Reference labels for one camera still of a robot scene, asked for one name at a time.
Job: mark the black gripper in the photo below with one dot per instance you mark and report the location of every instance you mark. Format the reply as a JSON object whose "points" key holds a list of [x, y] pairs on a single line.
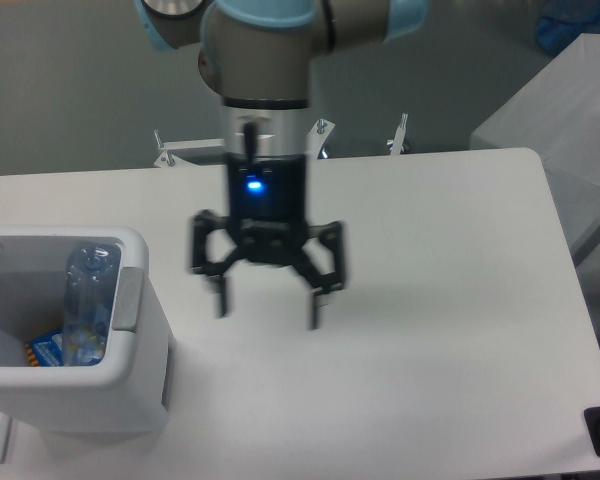
{"points": [[267, 203]]}

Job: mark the clear plastic water bottle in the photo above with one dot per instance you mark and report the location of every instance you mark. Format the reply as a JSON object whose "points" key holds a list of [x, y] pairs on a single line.
{"points": [[91, 273]]}

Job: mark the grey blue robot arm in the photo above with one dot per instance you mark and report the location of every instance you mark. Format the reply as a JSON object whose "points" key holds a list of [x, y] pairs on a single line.
{"points": [[256, 56]]}

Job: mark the white trash can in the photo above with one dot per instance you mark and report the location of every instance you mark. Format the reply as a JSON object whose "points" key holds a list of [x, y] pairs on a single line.
{"points": [[124, 393]]}

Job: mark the blue snack wrapper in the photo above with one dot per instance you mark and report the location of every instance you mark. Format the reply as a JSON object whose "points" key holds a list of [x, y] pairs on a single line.
{"points": [[45, 350]]}

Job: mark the white covered side table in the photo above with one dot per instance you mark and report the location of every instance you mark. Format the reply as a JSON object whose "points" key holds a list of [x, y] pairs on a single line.
{"points": [[557, 115]]}

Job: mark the blue object at top right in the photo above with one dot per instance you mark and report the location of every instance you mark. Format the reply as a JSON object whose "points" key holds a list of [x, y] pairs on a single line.
{"points": [[559, 23]]}

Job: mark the white pedestal base frame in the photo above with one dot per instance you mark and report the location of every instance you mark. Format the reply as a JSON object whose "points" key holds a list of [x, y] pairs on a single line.
{"points": [[277, 138]]}

